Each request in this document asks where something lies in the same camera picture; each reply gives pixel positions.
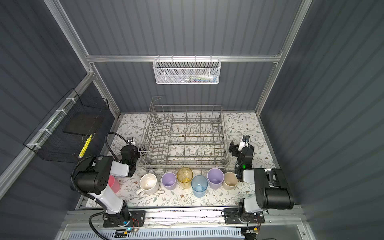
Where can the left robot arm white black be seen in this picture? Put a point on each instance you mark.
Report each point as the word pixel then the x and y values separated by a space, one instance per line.
pixel 90 178

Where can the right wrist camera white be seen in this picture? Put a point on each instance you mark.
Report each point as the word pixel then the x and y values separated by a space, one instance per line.
pixel 245 142

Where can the white vented front panel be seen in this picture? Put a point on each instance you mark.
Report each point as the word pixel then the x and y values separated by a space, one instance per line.
pixel 221 233

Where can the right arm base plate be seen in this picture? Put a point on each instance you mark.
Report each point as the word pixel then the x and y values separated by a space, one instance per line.
pixel 233 216

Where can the black wire wall basket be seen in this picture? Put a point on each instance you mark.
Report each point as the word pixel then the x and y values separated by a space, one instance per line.
pixel 62 136

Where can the large lilac plastic cup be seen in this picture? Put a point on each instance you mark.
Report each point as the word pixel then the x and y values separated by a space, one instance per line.
pixel 215 178

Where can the white ceramic mug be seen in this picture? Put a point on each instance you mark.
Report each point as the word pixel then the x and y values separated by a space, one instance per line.
pixel 149 185

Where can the items in white basket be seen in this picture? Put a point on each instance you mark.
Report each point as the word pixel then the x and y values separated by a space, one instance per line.
pixel 209 79

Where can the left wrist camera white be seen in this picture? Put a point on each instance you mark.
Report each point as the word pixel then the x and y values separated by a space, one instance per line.
pixel 131 140

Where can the grey wire dish rack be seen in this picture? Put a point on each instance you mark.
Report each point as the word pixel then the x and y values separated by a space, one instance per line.
pixel 191 136

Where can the small lilac plastic cup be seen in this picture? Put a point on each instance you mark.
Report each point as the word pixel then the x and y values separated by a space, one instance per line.
pixel 169 181

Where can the yellow transparent cup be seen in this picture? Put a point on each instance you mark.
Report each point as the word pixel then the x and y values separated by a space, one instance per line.
pixel 185 176

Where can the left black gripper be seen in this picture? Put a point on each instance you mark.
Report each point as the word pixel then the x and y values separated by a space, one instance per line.
pixel 132 151

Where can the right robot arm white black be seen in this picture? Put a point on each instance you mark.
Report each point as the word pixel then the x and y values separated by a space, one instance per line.
pixel 272 190

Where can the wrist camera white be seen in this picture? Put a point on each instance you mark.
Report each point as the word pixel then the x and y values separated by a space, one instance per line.
pixel 131 140
pixel 245 142

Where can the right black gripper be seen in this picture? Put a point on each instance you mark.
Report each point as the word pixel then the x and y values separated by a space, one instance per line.
pixel 237 149

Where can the white mesh wall basket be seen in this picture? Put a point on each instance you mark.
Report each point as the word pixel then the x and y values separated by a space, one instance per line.
pixel 167 72

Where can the blue transparent cup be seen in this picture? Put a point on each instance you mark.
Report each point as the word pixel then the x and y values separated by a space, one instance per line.
pixel 199 185

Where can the floral table mat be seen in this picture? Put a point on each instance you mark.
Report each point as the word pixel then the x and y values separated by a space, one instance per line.
pixel 237 125

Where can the yellow brush in basket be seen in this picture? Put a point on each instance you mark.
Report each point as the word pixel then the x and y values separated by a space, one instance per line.
pixel 85 147

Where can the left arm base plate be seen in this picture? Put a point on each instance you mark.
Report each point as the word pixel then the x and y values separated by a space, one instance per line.
pixel 131 219

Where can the beige plastic cup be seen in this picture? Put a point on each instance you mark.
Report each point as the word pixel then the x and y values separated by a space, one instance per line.
pixel 230 181

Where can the pink plastic cup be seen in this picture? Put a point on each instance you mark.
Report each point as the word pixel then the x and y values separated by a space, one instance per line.
pixel 114 184

